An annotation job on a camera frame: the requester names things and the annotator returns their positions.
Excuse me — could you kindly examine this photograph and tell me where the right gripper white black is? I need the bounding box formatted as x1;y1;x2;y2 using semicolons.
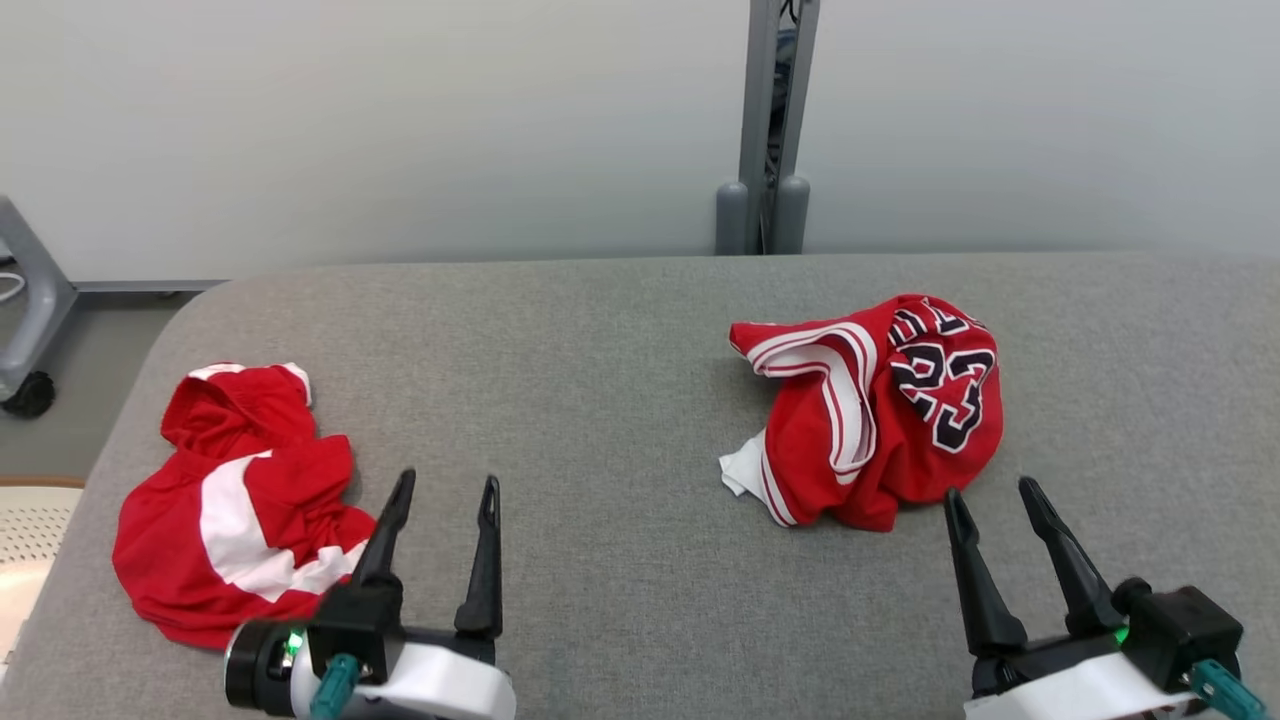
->
944;477;1201;720

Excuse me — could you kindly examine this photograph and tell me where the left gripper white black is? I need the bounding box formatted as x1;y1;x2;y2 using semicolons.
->
350;468;517;720

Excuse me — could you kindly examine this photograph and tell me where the red white hooded garment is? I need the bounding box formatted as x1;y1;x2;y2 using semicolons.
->
112;362;379;651

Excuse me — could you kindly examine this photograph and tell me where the red basketball jersey number 23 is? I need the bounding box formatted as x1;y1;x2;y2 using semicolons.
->
718;293;1005;533

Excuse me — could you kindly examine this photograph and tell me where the cream perforated laundry basket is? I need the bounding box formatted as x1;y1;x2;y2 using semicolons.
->
0;478;87;681

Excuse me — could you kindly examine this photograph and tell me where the grey cart leg with caster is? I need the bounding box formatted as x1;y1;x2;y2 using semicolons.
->
0;195;80;419

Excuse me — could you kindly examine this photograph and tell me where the left camera cable teal plug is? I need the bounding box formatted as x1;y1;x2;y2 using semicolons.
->
308;654;360;720

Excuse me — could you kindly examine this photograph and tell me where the camera cable teal plug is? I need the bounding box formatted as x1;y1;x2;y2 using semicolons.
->
308;654;360;720
1190;660;1267;720

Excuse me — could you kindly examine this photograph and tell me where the right camera cable teal plug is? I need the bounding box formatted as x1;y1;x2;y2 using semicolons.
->
1190;660;1267;720

